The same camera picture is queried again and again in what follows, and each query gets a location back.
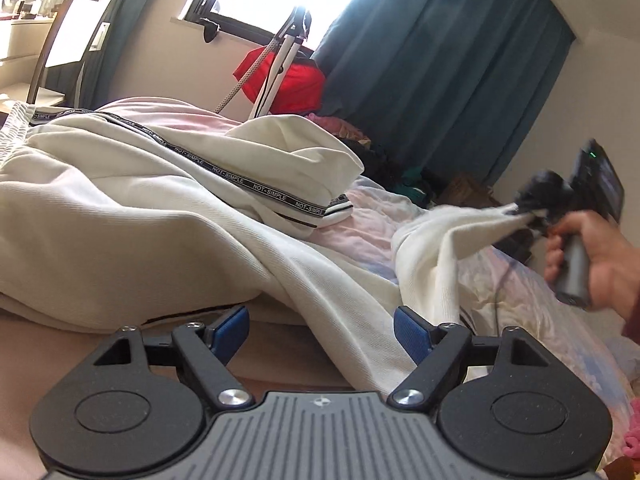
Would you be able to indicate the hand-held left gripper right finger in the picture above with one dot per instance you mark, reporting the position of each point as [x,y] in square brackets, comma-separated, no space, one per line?
[412,330]

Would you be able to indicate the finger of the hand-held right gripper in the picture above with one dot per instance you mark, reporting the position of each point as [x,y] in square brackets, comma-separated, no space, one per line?
[527,216]

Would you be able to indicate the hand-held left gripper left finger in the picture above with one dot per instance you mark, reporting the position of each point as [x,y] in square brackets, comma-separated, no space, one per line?
[232,326]

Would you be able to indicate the white pants with striped tape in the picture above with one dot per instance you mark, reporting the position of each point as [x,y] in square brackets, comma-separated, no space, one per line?
[150,200]

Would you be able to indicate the person's right forearm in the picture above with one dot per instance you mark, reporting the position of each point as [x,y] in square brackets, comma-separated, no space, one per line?
[632,322]

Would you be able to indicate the pile of dark clothes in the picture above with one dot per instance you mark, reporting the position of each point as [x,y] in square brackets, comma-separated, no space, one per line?
[385,160]

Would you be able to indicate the person's right hand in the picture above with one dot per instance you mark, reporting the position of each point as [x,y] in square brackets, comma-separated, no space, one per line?
[607,255]

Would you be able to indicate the pink floral bed quilt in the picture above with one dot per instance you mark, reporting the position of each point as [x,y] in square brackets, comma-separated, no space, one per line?
[360,232]

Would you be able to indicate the beige bed sheet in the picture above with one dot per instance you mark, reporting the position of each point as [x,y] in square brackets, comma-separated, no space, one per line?
[55,342]

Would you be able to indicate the wide teal curtain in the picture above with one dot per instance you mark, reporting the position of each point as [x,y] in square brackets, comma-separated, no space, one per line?
[440,60]

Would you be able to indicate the pink fluffy cloth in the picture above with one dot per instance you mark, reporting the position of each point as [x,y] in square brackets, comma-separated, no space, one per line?
[631,442]

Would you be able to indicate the red cloth bag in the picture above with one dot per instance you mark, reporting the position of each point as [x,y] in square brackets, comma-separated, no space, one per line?
[296,87]

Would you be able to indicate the white tripod stand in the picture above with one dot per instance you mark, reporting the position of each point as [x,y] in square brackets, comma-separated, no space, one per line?
[272,77]

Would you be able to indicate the wooden chair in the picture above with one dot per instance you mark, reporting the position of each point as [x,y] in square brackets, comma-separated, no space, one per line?
[41,57]

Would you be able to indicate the white panel appliance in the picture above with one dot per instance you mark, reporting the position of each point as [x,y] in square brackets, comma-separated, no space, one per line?
[75,20]

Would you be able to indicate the white desk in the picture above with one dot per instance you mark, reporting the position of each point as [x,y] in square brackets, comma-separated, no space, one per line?
[20,40]

